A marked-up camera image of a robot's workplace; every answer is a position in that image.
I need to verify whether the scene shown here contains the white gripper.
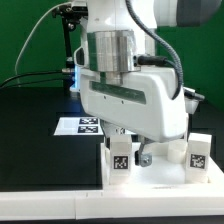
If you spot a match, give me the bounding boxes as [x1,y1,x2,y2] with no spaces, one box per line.
[74,48,204,167]

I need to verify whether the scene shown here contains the white square tabletop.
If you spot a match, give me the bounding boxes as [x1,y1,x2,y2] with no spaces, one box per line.
[101,143,224,189]

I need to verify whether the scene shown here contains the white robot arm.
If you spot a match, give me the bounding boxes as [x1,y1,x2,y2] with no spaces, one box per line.
[71,0,222,167]

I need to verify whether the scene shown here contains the white marker base sheet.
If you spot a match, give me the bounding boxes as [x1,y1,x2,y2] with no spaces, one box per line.
[54,117,104,136]

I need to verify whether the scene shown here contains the white L-shaped obstacle fence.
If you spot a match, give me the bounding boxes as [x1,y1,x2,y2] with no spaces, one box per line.
[0,163,224,221]

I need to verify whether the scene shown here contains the black cables at base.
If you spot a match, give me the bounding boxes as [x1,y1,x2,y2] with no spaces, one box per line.
[0,68,79,89]

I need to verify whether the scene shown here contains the white camera cable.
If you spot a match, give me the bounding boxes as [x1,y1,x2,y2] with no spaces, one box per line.
[13,1,73,76]

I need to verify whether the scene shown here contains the silver camera on stand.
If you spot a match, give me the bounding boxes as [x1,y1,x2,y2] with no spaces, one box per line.
[71,0,87,10]

